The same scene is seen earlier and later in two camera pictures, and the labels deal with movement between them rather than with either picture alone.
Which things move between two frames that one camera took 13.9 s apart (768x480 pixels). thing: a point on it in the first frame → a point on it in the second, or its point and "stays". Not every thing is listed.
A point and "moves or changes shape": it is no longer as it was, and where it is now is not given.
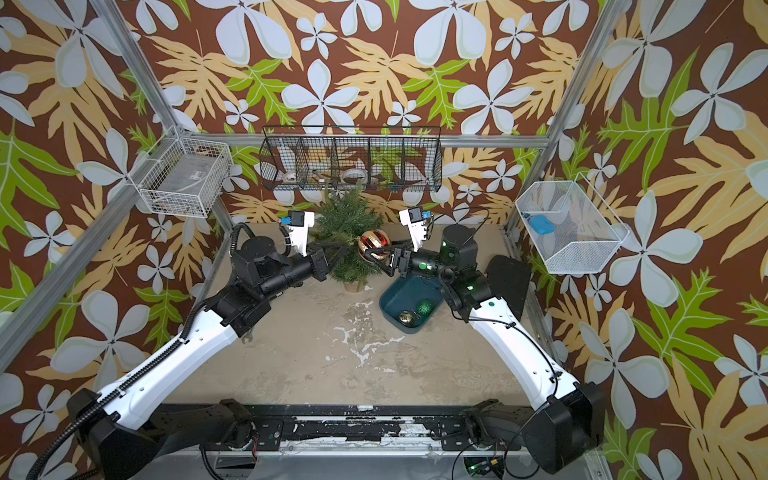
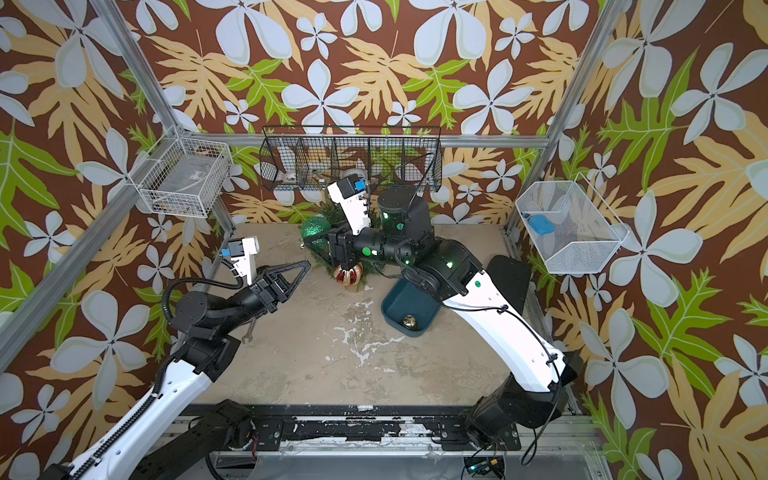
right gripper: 403,259 → 344,242
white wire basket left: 181,175 stays
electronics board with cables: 481,465 stays
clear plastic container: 586,232 stays
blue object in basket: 541,224 stays
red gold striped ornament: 372,239 moves or changes shape
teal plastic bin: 411,302 stays
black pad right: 509,279 stays
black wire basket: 346,158 stays
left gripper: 322,264 → 269,290
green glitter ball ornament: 425,308 → 315,226
